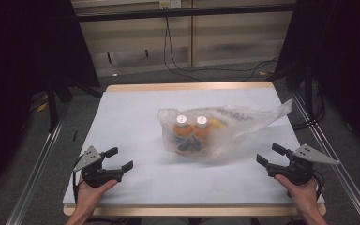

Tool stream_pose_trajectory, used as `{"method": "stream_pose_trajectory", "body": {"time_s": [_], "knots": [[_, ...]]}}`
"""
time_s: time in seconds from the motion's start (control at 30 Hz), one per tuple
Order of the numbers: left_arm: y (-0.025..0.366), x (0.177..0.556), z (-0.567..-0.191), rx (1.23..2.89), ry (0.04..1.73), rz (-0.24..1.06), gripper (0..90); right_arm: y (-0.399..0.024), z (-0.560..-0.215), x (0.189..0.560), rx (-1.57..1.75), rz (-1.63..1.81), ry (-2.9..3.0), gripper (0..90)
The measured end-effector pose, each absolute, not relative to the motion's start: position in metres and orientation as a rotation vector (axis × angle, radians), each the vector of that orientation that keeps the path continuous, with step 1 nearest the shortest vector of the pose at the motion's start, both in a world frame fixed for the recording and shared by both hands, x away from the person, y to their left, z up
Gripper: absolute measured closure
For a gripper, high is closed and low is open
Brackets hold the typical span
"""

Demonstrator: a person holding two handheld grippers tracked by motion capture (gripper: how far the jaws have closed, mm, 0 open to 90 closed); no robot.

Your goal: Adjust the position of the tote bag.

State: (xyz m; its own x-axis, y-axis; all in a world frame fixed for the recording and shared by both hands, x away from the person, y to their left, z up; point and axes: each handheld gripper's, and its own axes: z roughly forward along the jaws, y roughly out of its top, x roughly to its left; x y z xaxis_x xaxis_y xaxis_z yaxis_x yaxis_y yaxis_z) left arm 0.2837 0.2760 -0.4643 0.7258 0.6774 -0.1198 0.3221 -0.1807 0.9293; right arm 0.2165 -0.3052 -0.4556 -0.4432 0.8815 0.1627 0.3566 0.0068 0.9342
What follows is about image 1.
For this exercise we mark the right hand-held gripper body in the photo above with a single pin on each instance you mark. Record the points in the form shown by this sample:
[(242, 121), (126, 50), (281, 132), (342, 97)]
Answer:
[(298, 172)]

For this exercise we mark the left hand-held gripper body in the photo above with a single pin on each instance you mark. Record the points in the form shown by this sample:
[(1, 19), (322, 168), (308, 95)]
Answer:
[(95, 175)]

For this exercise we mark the clear plastic bag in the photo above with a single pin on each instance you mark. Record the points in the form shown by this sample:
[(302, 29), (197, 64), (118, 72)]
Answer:
[(240, 125)]

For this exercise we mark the orange bottle with white cap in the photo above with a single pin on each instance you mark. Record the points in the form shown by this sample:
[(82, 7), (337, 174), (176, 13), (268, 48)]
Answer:
[(201, 128), (182, 126)]

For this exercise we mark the person's left hand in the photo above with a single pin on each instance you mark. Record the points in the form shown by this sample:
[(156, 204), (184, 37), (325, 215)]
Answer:
[(89, 197)]

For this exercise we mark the person's right hand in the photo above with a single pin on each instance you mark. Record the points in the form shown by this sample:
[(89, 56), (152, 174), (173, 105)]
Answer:
[(304, 197)]

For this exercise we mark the white table cover sheet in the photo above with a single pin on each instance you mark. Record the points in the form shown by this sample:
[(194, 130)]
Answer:
[(131, 125)]

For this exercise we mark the small yellow item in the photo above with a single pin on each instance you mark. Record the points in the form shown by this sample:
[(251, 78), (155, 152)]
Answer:
[(216, 124)]

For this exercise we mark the black metal stand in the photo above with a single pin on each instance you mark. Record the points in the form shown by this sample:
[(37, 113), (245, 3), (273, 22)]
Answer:
[(52, 106), (308, 90)]

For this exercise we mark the wooden table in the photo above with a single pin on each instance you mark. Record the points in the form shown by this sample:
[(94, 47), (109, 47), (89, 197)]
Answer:
[(187, 86)]

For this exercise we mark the black curtain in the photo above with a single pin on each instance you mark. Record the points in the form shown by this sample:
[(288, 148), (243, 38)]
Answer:
[(340, 62), (28, 62)]

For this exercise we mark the black horizontal bar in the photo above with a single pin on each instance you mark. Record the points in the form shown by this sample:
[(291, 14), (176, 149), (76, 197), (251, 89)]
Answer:
[(184, 12)]

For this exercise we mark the white power outlet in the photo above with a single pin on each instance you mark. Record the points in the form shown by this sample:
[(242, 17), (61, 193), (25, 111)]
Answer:
[(170, 3)]

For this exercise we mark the metal floor rail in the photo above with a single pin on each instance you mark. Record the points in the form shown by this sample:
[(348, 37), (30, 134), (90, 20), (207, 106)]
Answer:
[(343, 175), (34, 175)]

